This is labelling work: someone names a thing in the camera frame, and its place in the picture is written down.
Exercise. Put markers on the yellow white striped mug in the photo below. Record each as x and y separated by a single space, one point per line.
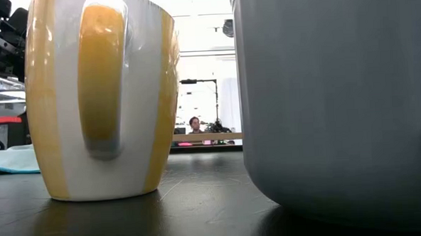
142 99

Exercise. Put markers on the grey mug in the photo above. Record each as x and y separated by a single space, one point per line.
338 109

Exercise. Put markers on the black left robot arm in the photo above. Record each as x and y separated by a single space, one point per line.
0 34

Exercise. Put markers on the red band on shelf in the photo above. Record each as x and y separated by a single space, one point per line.
2 120

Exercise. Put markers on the person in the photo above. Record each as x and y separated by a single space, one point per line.
195 125

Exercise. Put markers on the wooden cutting board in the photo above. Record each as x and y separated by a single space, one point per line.
207 136

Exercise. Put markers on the black lamp stand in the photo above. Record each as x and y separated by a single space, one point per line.
216 96

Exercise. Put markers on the light blue cloth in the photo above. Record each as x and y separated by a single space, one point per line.
13 160

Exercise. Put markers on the black round wall fixture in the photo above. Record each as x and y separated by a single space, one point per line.
228 28

